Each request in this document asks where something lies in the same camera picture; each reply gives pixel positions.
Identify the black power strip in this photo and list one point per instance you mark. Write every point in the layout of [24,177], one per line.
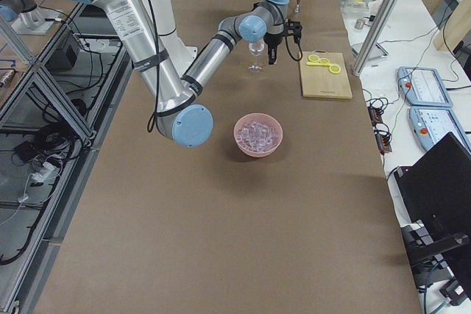
[381,131]

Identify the pile of clear ice cubes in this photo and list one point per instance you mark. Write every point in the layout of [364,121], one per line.
[257,137]

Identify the lemon slice near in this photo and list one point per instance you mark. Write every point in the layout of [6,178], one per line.
[334,69]

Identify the aluminium frame post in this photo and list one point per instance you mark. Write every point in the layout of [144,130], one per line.
[373,35]

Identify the white camera mast base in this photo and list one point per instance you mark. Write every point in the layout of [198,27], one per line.
[180,54]

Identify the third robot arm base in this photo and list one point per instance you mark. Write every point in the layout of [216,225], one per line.
[26,10]

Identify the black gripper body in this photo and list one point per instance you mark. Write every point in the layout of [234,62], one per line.
[272,40]

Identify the small steel weight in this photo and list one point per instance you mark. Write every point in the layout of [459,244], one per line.
[360,24]

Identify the upper blue teach pendant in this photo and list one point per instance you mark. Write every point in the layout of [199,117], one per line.
[423,87]

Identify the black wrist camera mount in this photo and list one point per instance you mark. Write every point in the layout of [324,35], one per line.
[294,29]

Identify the lemon slice far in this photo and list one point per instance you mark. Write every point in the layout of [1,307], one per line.
[313,58]

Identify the wooden cutting board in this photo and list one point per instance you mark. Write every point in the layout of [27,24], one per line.
[318,82]

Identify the clear wine glass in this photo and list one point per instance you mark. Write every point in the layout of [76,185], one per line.
[256,50]

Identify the steel measuring jigger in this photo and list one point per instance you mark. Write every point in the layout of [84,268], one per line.
[297,6]

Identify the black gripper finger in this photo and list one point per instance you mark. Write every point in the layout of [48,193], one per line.
[271,55]
[275,53]

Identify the pink bowl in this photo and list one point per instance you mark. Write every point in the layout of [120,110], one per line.
[263,118]

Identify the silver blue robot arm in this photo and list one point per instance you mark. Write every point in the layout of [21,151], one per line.
[176,74]

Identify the lower blue teach pendant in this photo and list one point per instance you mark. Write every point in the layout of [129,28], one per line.
[431,124]

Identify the blue teach pendant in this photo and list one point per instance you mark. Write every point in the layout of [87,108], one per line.
[431,124]
[423,87]

